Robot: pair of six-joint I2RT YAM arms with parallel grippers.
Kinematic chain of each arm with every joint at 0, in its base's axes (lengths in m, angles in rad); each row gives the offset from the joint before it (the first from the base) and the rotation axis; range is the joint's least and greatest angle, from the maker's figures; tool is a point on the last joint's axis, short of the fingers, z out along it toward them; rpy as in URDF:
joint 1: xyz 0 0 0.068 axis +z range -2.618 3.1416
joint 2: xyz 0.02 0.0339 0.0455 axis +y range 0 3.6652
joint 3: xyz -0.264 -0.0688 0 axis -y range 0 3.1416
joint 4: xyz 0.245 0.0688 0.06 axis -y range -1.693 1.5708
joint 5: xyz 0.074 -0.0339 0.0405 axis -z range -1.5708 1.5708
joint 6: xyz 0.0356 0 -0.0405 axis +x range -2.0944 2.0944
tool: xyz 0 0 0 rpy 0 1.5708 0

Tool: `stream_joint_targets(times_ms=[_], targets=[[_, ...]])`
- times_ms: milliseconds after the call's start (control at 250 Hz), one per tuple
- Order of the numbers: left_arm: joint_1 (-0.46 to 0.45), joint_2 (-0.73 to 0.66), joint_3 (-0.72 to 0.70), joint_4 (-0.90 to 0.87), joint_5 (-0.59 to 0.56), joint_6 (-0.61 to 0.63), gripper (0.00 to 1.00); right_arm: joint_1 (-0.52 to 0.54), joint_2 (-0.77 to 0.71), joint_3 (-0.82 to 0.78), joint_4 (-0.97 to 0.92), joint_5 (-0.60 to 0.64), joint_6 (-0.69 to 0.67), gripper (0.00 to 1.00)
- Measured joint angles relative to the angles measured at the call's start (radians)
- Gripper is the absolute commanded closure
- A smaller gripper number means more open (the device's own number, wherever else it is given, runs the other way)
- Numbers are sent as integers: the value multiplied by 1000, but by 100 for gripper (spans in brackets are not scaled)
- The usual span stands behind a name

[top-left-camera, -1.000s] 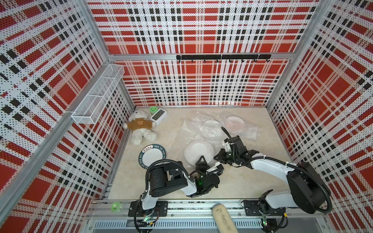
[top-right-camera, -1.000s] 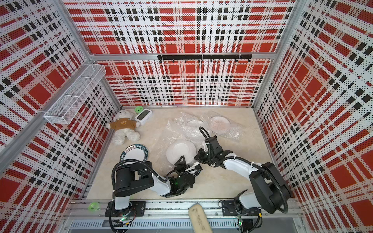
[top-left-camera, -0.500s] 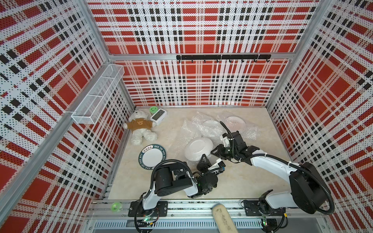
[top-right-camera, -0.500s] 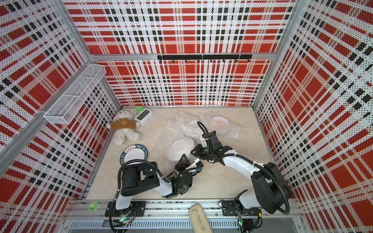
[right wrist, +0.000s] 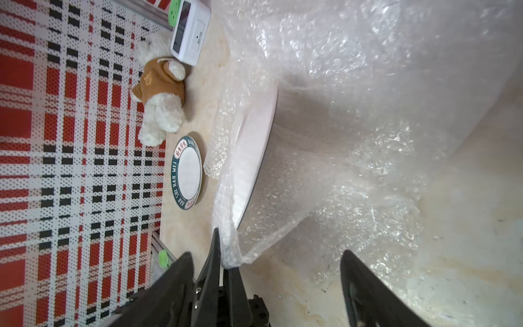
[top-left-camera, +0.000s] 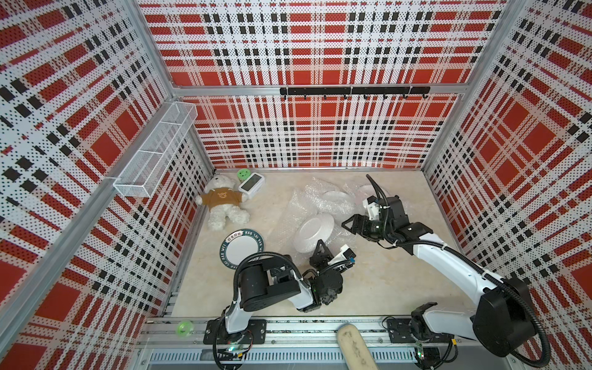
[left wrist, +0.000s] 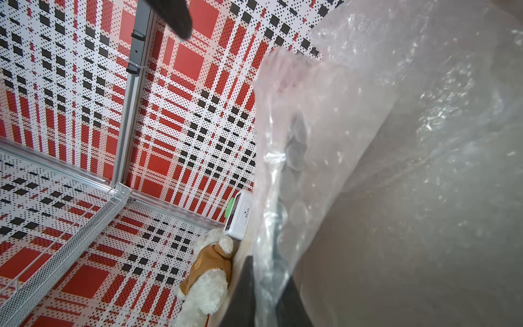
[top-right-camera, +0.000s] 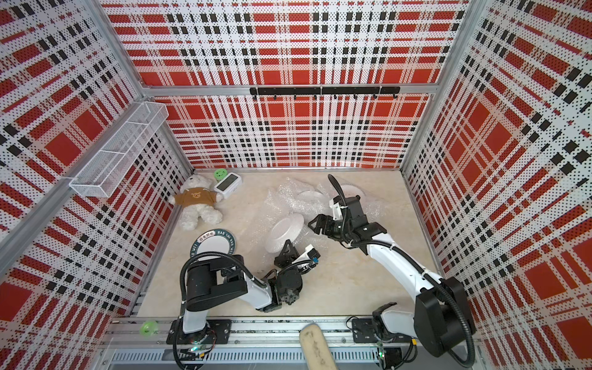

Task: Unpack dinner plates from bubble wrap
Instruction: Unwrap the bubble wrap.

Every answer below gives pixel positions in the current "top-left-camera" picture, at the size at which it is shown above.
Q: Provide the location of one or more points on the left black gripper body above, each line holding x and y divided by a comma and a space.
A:
319, 263

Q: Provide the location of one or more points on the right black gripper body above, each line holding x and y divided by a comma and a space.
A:
376, 230

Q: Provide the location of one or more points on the green rimmed plate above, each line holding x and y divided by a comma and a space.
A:
315, 228
238, 245

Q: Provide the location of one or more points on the green rimmed plate front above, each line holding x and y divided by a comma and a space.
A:
238, 245

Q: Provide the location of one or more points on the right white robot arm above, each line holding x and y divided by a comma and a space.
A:
503, 321

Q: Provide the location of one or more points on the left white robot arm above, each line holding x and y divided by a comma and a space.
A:
267, 278

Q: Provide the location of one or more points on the white embossed plate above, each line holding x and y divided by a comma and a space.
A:
334, 201

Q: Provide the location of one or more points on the white green small device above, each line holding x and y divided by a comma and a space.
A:
252, 185

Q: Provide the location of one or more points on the beige teddy bear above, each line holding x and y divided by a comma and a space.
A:
223, 203

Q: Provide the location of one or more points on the wooden brush handle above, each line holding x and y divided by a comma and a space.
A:
354, 349

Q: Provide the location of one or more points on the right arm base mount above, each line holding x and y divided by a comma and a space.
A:
433, 350

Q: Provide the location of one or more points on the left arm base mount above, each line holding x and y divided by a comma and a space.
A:
234, 347

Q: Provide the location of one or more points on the black hook rail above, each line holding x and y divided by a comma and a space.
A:
402, 91

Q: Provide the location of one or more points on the clear wall shelf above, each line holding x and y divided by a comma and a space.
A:
168, 129

